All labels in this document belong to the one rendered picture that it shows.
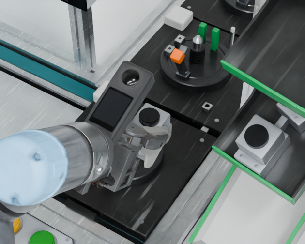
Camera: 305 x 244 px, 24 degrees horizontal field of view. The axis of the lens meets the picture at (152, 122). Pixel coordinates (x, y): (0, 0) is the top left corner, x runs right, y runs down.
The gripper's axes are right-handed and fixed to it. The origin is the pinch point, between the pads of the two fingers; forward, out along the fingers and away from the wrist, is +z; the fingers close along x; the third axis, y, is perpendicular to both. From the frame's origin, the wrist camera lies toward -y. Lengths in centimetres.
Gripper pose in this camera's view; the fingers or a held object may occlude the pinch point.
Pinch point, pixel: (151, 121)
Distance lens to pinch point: 103.7
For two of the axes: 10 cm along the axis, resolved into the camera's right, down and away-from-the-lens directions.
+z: 3.8, -0.9, 9.2
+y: -3.6, 9.0, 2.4
